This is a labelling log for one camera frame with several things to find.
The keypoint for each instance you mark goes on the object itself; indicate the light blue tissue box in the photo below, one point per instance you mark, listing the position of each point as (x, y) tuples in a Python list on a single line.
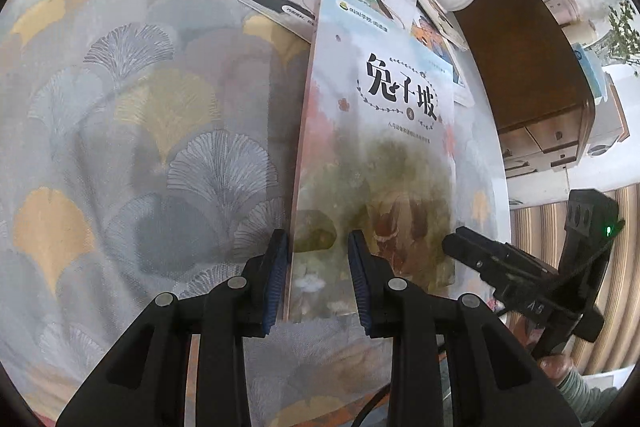
[(590, 67)]

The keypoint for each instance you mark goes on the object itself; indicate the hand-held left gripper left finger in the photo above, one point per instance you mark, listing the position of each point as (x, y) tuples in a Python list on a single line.
[(277, 277)]

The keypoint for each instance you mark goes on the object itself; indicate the white appliance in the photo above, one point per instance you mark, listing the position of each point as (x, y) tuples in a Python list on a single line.
[(607, 132)]

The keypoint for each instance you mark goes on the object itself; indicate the pale watercolour book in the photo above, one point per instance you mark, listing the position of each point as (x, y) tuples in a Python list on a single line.
[(375, 132)]

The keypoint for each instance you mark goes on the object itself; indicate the person's right hand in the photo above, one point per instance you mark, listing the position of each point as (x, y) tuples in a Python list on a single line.
[(555, 369)]

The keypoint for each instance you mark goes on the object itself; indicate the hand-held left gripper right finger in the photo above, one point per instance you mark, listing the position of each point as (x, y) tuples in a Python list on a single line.
[(360, 282)]

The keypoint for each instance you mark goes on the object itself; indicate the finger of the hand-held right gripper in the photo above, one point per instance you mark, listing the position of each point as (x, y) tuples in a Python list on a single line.
[(485, 257)]

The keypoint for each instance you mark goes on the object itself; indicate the green potted plant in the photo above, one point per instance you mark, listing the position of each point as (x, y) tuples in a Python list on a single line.
[(622, 37)]

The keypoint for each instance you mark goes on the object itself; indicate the ginkgo patterned tablecloth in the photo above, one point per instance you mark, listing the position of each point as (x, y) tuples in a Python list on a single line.
[(125, 132)]

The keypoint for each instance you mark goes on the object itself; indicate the brown wooden cabinet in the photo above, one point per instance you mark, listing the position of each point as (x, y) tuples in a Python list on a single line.
[(525, 72)]

